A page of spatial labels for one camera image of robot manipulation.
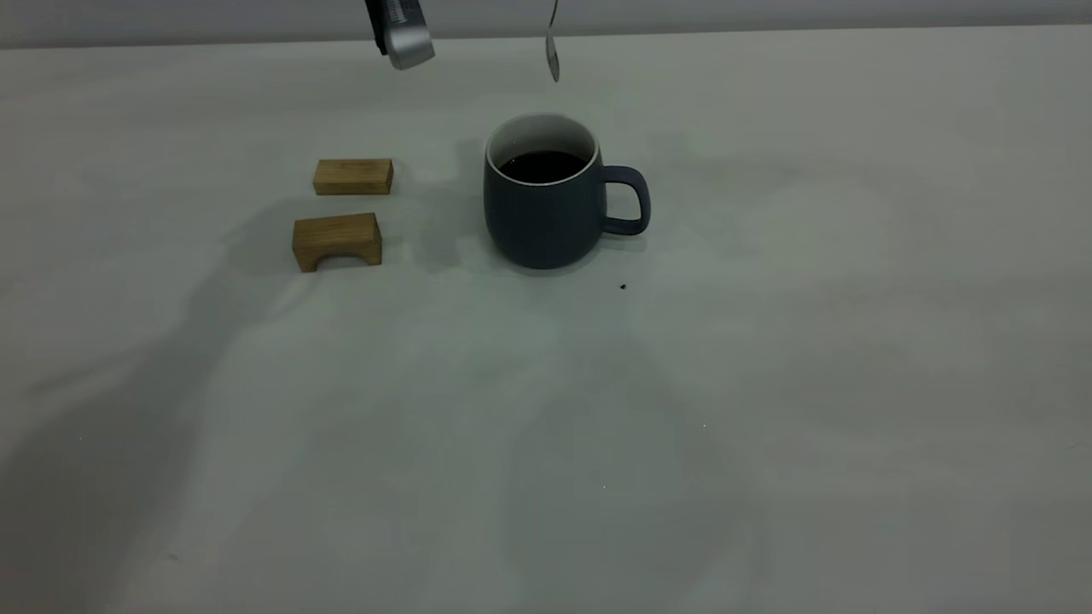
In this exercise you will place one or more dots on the dark grey ceramic mug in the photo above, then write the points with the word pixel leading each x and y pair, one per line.
pixel 546 213

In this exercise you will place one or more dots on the arched wooden block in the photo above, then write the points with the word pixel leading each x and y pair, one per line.
pixel 337 232

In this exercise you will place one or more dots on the flat rectangular wooden block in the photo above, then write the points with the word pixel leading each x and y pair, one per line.
pixel 354 177

